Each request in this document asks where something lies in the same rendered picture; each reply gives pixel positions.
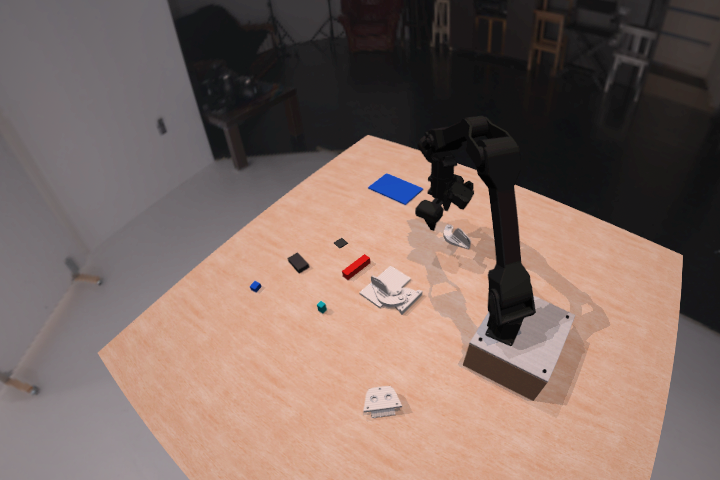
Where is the red rectangular block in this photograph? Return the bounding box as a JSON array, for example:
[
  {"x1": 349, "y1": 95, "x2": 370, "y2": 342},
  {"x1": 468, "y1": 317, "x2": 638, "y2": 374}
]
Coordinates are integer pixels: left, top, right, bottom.
[{"x1": 342, "y1": 254, "x2": 370, "y2": 280}]

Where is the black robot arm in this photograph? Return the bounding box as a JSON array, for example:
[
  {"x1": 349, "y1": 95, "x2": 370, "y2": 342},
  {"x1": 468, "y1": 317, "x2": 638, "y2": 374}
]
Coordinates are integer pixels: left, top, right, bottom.
[{"x1": 418, "y1": 116, "x2": 536, "y2": 346}]

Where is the blue flat rectangular plate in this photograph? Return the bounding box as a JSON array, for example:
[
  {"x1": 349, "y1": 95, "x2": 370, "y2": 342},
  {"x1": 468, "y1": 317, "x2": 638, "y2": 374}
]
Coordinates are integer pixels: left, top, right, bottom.
[{"x1": 368, "y1": 173, "x2": 424, "y2": 205}]

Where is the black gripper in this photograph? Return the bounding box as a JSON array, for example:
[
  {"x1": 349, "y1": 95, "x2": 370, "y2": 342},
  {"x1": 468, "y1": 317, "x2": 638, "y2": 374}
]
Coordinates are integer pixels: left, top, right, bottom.
[{"x1": 415, "y1": 172, "x2": 464, "y2": 231}]

